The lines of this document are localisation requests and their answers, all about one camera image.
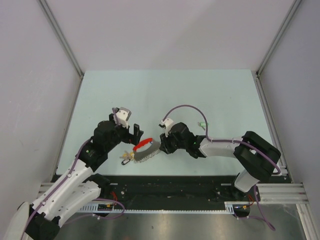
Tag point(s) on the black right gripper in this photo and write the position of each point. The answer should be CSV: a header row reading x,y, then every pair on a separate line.
x,y
165,143

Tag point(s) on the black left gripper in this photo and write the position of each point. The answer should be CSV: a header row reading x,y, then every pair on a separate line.
x,y
132,138

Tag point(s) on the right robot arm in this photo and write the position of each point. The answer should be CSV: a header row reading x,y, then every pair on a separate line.
x,y
258,157

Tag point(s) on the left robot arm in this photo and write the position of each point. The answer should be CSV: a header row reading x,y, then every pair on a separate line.
x,y
80,184

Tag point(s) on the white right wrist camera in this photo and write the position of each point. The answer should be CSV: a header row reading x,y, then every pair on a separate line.
x,y
166,124

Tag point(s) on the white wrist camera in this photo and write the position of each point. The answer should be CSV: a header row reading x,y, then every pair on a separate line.
x,y
123,116
166,124

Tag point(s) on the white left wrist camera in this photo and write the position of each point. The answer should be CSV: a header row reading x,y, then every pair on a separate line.
x,y
123,116

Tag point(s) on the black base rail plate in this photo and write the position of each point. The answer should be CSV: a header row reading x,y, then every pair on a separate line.
x,y
173,192

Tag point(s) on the white slotted cable duct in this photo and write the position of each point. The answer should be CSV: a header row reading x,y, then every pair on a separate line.
x,y
228,208

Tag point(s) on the left aluminium frame post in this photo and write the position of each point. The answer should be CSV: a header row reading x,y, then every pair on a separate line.
x,y
48,13

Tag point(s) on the aluminium frame post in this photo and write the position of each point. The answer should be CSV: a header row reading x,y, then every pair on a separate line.
x,y
48,13
294,8

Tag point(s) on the right aluminium frame post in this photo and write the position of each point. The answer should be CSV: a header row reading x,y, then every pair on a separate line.
x,y
294,8

